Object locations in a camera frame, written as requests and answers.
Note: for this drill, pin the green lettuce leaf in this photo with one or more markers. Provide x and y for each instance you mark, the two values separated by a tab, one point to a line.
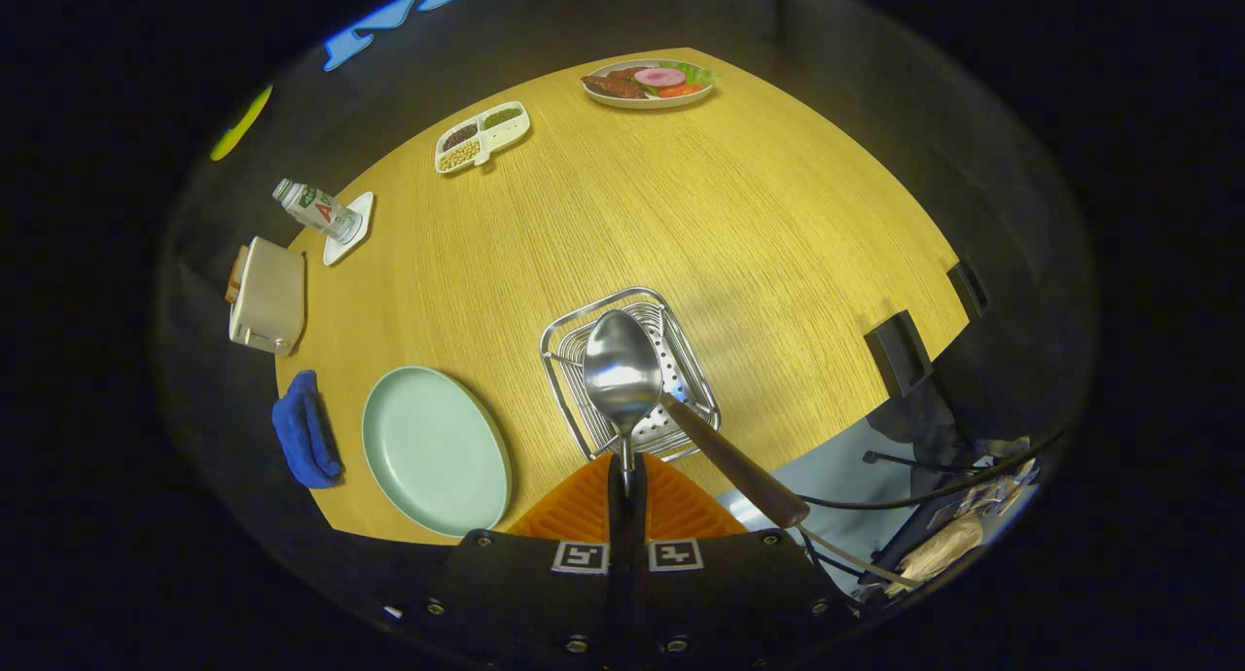
699	73

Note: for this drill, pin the thin black stand bar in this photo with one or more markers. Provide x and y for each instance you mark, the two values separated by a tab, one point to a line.
914	460

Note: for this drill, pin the crumpled brown paper bag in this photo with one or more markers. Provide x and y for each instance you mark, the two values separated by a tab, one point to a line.
939	549

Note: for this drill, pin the red tomato slice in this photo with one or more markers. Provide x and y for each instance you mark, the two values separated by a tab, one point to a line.
681	91

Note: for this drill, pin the small labelled drink bottle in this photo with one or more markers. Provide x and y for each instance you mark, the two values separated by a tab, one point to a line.
316	207

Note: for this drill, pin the small black table clamp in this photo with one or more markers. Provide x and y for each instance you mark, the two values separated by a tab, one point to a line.
969	289

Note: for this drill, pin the white plate of food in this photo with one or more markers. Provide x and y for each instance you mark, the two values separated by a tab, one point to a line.
637	102

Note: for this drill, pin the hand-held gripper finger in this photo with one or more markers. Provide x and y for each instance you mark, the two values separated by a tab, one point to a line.
618	515
637	515

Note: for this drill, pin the white square coaster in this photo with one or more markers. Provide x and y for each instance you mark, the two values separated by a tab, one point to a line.
345	251

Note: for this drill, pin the blue cloth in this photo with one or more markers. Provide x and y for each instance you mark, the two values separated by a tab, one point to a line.
302	433

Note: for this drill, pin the pink ham slice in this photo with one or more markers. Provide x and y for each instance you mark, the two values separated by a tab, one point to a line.
660	77

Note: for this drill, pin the brown meat slice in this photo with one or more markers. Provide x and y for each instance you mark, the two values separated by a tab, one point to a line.
611	86

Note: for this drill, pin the cream white toaster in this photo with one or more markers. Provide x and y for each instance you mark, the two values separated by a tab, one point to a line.
270	297

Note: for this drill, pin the pale green plate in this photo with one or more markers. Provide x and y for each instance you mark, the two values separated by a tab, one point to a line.
433	447

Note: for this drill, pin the steel spoon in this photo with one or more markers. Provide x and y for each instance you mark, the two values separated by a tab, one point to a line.
622	370

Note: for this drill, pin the large black table clamp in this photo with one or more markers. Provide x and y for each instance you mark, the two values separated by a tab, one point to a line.
899	352

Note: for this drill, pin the white divided bean dish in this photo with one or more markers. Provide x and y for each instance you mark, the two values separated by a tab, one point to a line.
506	136

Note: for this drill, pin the brown toast slice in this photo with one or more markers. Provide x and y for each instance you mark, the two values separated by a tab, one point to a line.
231	284
241	263

